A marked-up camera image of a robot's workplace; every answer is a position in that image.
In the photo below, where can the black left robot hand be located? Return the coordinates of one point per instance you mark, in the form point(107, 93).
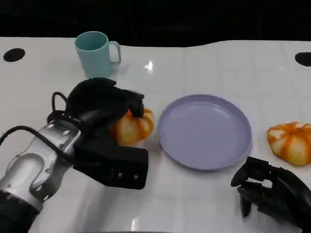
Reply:
point(94, 102)

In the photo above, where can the lilac plate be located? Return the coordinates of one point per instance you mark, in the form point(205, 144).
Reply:
point(206, 133)

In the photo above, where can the orange white toy bread roll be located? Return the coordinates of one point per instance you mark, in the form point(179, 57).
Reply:
point(291, 145)
point(136, 128)

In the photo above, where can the pale green mug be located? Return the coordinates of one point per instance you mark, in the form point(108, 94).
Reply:
point(93, 58)

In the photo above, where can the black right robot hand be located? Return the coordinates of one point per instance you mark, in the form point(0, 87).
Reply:
point(284, 191)

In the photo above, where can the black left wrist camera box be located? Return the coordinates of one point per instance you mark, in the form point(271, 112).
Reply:
point(114, 165)

